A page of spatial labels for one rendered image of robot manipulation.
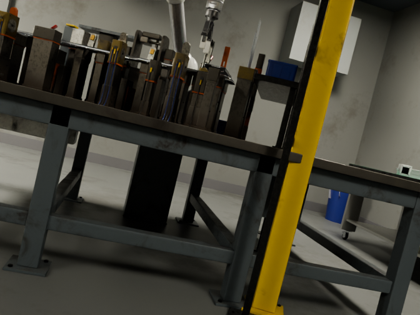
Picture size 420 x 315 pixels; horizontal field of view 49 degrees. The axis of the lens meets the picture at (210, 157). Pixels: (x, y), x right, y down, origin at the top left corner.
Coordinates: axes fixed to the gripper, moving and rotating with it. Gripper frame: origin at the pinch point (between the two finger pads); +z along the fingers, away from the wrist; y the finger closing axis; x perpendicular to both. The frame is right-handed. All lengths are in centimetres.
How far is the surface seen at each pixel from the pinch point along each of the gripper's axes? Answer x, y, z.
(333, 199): 129, -321, 86
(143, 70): -28.8, 5.7, 20.2
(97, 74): -55, 5, 27
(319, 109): 65, 52, 25
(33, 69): -83, 20, 34
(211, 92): 17, 40, 27
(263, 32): -3, -337, -96
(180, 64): -4.2, 24.7, 15.1
